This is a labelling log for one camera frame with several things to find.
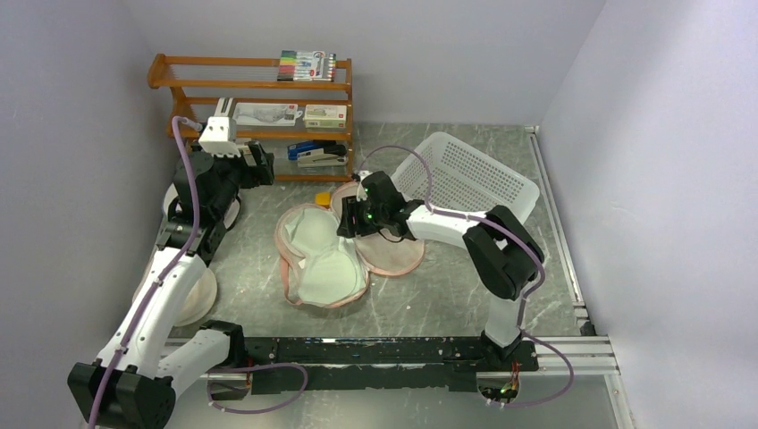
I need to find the white cylindrical mesh laundry bag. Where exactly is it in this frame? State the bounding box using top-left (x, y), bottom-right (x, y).
top-left (162, 184), bottom-right (241, 231)

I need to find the green white small box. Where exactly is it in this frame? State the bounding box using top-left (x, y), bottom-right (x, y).
top-left (303, 105), bottom-right (348, 129)

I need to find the wooden three-tier shelf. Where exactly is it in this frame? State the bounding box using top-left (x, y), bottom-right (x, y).
top-left (147, 54), bottom-right (355, 182)

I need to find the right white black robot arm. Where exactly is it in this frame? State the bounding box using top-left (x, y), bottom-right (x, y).
top-left (337, 172), bottom-right (545, 370)

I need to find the purple cable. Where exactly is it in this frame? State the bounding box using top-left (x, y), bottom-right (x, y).
top-left (85, 115), bottom-right (309, 429)
top-left (354, 145), bottom-right (576, 409)

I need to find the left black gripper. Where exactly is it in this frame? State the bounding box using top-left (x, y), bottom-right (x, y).
top-left (190, 140), bottom-right (274, 217)

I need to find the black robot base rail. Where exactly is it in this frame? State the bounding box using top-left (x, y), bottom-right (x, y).
top-left (207, 336), bottom-right (539, 394)

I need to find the white padded bra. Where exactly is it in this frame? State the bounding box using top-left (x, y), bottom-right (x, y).
top-left (274, 204), bottom-right (369, 308)

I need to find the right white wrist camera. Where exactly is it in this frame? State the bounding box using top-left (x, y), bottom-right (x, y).
top-left (352, 170), bottom-right (372, 196)

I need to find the small yellow block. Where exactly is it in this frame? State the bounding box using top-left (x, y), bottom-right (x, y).
top-left (314, 191), bottom-right (331, 209)

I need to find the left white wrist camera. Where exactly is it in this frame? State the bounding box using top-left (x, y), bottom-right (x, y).
top-left (198, 116), bottom-right (241, 158)

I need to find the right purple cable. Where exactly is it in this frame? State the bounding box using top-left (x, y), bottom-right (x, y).
top-left (354, 145), bottom-right (576, 409)

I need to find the coloured marker pen set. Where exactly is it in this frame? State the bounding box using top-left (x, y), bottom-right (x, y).
top-left (277, 50), bottom-right (337, 82)

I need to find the blue stapler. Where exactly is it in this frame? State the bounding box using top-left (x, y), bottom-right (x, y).
top-left (287, 139), bottom-right (347, 161)

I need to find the white perforated plastic basket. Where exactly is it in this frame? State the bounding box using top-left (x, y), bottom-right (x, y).
top-left (392, 131), bottom-right (540, 223)

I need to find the grey black stapler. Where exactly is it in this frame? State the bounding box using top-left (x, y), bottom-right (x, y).
top-left (296, 147), bottom-right (348, 168)

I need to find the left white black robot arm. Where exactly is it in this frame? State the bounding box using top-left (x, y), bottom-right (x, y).
top-left (67, 141), bottom-right (274, 428)

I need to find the floral pink mesh laundry bag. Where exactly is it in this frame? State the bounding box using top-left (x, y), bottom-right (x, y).
top-left (274, 180), bottom-right (426, 310)

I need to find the white flat packaged item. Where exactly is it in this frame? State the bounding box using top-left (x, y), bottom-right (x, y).
top-left (232, 103), bottom-right (303, 127)

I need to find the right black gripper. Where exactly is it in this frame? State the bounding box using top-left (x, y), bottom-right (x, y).
top-left (337, 194), bottom-right (387, 239)

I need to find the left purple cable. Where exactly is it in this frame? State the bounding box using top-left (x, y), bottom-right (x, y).
top-left (85, 115), bottom-right (309, 429)

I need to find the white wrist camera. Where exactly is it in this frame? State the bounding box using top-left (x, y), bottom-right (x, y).
top-left (198, 116), bottom-right (241, 158)
top-left (352, 170), bottom-right (372, 196)

